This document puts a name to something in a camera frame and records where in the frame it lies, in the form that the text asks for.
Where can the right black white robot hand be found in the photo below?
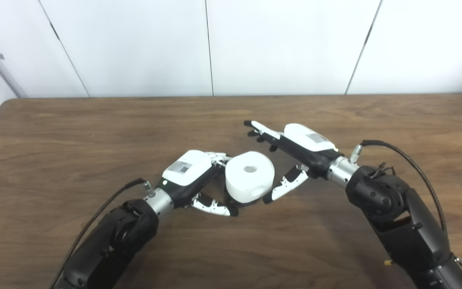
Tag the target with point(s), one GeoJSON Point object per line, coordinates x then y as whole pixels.
{"type": "Point", "coordinates": [309, 144]}

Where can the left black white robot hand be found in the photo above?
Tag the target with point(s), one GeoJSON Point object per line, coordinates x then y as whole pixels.
{"type": "Point", "coordinates": [185, 170]}

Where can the round white piece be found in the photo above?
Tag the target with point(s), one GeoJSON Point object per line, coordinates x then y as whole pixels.
{"type": "Point", "coordinates": [247, 180]}

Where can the black flanged holder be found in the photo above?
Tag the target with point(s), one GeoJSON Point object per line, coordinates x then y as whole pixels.
{"type": "Point", "coordinates": [244, 204]}

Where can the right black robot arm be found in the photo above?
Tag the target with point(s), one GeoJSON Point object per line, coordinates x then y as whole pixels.
{"type": "Point", "coordinates": [399, 216]}

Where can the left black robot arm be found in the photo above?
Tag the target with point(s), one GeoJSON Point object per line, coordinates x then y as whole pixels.
{"type": "Point", "coordinates": [114, 241]}

